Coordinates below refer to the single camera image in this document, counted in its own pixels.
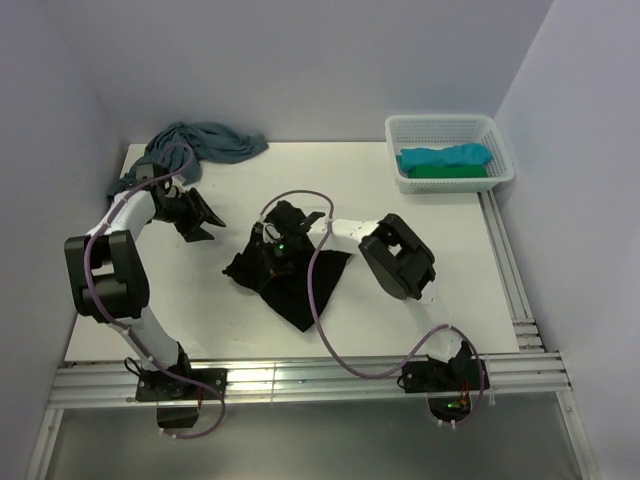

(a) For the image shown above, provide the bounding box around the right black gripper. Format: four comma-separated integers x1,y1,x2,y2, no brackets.
257,233,300,292

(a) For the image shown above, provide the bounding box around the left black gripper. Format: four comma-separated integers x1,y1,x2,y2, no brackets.
152,188,224,243

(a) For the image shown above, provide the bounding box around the black t shirt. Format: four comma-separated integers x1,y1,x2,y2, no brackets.
223,235,351,332

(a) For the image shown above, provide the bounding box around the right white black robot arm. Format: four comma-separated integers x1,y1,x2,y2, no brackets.
243,196,487,392

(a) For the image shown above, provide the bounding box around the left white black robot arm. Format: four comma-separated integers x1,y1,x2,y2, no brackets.
64,164,225,399

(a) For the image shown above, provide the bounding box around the grey blue crumpled t shirt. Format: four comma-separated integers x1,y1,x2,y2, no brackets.
107,121,269,201

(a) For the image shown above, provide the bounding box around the white plastic basket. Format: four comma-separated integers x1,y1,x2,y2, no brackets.
385,114,514,194

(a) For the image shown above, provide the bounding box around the rolled green t shirt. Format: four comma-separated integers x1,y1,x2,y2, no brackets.
407,165,488,179

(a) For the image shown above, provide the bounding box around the rolled turquoise t shirt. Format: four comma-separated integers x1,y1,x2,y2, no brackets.
396,143,494,172

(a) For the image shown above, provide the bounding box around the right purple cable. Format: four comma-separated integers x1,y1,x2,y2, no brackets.
260,190,487,430

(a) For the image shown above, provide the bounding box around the purple cable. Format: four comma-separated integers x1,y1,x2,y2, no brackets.
260,190,487,430
84,143,227,441

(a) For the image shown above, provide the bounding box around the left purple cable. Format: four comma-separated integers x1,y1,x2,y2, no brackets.
84,143,227,441

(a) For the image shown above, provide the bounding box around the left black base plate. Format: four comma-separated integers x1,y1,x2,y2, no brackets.
135,368,228,403

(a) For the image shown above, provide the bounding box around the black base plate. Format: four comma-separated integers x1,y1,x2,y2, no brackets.
397,358,490,394
135,368,228,403

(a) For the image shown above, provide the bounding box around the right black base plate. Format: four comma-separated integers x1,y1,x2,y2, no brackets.
397,358,490,394

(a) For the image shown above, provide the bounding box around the aluminium rail frame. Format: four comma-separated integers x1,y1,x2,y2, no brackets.
24,139,601,480

